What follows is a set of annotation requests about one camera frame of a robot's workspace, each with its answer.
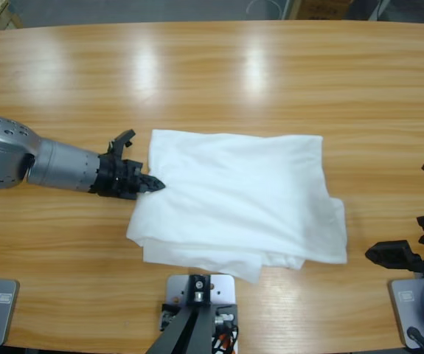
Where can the light wooden plank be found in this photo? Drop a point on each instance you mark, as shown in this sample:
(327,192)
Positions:
(294,9)

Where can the white T-shirt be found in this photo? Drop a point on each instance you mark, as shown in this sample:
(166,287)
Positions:
(233,203)

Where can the brown cardboard box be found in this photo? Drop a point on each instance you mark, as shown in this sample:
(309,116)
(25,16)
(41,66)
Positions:
(322,9)

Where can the white mount block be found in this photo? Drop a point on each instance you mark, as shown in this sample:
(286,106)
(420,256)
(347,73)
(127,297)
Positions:
(222,293)

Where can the black clamp bracket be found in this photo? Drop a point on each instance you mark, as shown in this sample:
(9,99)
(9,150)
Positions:
(228,307)

